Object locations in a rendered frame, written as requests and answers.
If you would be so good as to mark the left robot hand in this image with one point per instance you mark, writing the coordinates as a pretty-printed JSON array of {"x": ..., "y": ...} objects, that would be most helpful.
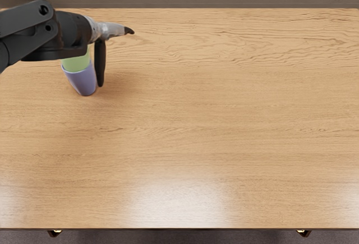
[{"x": 104, "y": 31}]

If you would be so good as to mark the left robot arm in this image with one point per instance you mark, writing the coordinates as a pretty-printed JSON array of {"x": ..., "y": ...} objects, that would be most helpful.
[{"x": 42, "y": 35}]

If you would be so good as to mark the light green cup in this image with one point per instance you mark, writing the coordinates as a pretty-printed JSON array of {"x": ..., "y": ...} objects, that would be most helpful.
[{"x": 77, "y": 63}]

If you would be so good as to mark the lavender purple cup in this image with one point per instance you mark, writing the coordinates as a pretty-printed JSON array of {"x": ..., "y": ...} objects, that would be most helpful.
[{"x": 83, "y": 82}]

